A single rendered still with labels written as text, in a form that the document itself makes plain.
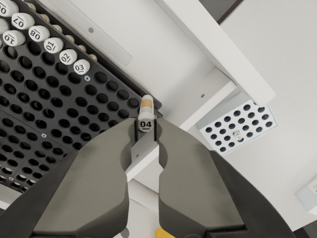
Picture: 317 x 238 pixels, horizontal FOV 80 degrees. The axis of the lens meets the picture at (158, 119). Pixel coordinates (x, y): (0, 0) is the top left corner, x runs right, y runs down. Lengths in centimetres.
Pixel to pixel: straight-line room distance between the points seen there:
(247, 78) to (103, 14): 18
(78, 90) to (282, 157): 46
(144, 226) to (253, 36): 42
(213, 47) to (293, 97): 30
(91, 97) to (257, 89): 16
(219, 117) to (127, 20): 22
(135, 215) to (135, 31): 36
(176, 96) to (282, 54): 21
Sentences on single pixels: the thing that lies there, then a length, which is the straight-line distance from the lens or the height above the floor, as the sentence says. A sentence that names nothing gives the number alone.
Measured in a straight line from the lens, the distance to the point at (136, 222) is 46.
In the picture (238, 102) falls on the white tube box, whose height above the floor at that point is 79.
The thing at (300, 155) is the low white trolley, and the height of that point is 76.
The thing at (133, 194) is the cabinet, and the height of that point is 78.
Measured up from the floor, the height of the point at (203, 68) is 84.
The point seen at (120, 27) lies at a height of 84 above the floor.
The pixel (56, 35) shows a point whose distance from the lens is 21.
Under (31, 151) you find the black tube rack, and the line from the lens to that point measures 28.
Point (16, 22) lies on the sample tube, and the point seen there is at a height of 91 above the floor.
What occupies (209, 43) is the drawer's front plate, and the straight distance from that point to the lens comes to 17.
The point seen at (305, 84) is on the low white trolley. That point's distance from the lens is 45.
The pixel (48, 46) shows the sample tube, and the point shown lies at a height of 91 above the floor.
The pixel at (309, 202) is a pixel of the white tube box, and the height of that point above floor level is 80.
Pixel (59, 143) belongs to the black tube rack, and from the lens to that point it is 26.
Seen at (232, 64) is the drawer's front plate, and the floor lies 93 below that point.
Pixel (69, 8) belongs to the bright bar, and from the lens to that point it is 26.
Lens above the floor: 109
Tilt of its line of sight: 61 degrees down
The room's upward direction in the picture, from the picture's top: 176 degrees clockwise
